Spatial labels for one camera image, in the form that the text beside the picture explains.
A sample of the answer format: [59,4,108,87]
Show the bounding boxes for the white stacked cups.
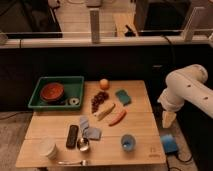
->
[39,138,58,160]

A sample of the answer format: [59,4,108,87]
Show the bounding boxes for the metal measuring cup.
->
[77,138,90,152]

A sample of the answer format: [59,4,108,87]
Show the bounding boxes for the yellow banana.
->
[97,103,115,120]

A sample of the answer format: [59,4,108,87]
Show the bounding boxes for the blue crumpled cloth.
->
[79,116,102,141]

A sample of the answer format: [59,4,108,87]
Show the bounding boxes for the green plastic tray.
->
[28,76,84,111]

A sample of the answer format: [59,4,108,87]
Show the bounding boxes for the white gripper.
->
[157,89,184,128]

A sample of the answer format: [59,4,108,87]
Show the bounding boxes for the blue cylinder on floor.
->
[161,134,179,154]

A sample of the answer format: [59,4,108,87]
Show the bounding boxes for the dark grape bunch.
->
[91,91,109,113]

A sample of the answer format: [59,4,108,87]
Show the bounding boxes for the white tape roll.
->
[68,97,80,106]

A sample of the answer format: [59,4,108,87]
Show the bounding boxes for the orange fruit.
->
[99,79,110,90]

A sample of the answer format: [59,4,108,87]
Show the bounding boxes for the orange carrot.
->
[108,110,127,126]

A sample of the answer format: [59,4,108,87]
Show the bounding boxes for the red bowl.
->
[40,82,64,102]

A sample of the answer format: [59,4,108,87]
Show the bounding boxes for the white horizontal rail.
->
[0,35,212,49]

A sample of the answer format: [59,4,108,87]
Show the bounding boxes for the black remote control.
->
[66,125,79,149]

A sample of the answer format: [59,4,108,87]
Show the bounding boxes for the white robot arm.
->
[157,64,213,128]

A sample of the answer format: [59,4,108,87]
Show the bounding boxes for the blue small bowl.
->
[121,134,136,152]

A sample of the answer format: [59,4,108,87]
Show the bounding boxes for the teal green sponge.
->
[115,89,131,106]

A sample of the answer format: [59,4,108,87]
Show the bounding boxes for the grey slanted post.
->
[181,7,205,42]

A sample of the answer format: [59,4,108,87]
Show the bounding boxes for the grey vertical post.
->
[90,8,100,44]

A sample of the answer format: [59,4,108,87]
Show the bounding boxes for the silver fork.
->
[58,160,88,166]

